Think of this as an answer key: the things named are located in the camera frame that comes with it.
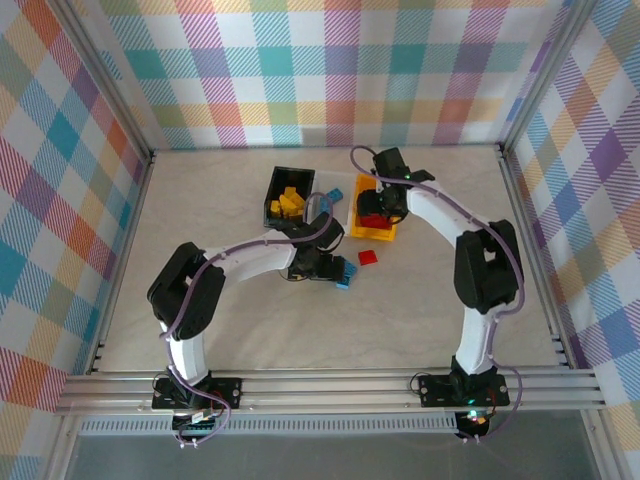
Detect grey slotted cable duct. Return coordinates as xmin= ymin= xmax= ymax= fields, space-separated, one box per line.
xmin=79 ymin=417 xmax=461 ymax=436

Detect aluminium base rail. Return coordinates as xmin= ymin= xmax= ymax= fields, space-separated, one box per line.
xmin=54 ymin=368 xmax=609 ymax=417

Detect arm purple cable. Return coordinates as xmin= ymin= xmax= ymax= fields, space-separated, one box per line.
xmin=158 ymin=191 xmax=335 ymax=449
xmin=349 ymin=144 xmax=526 ymax=446

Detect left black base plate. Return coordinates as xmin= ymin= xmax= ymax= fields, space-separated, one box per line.
xmin=151 ymin=375 xmax=244 ymax=412

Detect aluminium side rail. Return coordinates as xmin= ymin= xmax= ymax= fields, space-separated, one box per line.
xmin=85 ymin=149 xmax=157 ymax=375
xmin=497 ymin=143 xmax=596 ymax=371

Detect yellow plastic bin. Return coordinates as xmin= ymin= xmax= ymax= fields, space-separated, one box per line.
xmin=348 ymin=172 xmax=400 ymax=242

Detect green controller board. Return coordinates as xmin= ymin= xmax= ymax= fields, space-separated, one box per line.
xmin=172 ymin=408 xmax=225 ymax=435

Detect aluminium frame post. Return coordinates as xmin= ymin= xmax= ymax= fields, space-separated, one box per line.
xmin=58 ymin=0 xmax=155 ymax=162
xmin=498 ymin=0 xmax=600 ymax=154

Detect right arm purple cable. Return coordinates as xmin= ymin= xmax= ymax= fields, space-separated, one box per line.
xmin=349 ymin=144 xmax=526 ymax=446

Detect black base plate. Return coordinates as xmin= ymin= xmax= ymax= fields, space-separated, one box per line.
xmin=151 ymin=375 xmax=244 ymax=412
xmin=417 ymin=373 xmax=511 ymax=408

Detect black plastic bin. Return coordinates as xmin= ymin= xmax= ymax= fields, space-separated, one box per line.
xmin=261 ymin=166 xmax=317 ymax=230

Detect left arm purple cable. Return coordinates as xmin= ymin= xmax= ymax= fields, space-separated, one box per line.
xmin=158 ymin=191 xmax=335 ymax=449

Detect controller board with lights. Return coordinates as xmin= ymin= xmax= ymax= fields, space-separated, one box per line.
xmin=455 ymin=408 xmax=494 ymax=437

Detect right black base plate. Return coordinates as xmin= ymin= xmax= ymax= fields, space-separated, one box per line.
xmin=417 ymin=373 xmax=511 ymax=408

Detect white plastic bin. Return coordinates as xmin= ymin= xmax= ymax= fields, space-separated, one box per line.
xmin=312 ymin=169 xmax=359 ymax=225

